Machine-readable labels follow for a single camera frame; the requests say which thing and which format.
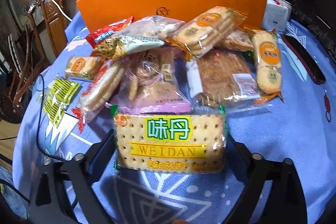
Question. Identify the carved wooden chair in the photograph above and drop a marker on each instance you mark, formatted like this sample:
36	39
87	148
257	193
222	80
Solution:
35	59

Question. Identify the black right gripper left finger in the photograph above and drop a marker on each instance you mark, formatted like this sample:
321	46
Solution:
49	200

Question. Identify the white gold snack packet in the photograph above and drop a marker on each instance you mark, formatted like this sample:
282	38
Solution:
121	45

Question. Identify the red snack packet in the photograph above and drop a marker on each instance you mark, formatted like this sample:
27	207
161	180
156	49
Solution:
98	36

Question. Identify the brown paper snack pack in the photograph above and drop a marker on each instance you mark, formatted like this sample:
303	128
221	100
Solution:
238	40

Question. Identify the yellow green snack packet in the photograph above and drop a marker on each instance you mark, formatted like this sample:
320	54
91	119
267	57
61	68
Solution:
59	96

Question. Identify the blue patterned tablecloth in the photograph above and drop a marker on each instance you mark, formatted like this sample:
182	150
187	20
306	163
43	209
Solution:
294	127

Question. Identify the clear rice cracker pack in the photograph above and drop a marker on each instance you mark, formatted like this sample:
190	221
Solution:
101	88

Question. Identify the Weidan cracker pack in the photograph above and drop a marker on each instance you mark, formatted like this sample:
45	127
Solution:
189	143

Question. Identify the brown bread clear pack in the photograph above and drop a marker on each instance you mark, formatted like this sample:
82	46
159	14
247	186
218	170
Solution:
221	78

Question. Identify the pink snack bag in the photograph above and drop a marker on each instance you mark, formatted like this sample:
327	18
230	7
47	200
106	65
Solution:
149	85

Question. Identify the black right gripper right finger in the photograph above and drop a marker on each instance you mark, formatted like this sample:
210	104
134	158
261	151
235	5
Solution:
271	191

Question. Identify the dark red smartphone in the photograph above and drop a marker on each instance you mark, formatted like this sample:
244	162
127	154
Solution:
307	61

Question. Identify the orange-label rice cracker pack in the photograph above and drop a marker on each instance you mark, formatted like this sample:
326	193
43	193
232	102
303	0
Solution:
267	62

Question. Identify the small orange-label cracker pack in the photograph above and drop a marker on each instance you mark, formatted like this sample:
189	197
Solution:
82	67

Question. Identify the white tissue pack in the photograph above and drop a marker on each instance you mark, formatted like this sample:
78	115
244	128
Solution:
276	15

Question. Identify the orange rice cracker pack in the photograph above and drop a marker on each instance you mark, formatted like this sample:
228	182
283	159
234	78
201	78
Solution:
198	36

